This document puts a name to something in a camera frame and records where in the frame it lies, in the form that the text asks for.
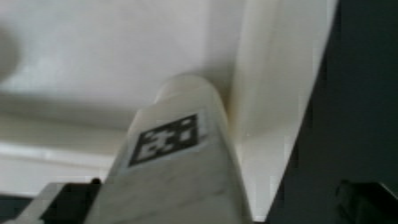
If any white leg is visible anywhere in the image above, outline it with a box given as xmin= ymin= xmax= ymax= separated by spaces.
xmin=85 ymin=75 xmax=252 ymax=224

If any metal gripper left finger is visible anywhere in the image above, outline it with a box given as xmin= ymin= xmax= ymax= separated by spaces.
xmin=10 ymin=178 xmax=101 ymax=224

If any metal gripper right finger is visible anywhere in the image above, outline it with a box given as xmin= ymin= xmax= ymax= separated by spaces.
xmin=333 ymin=180 xmax=398 ymax=224

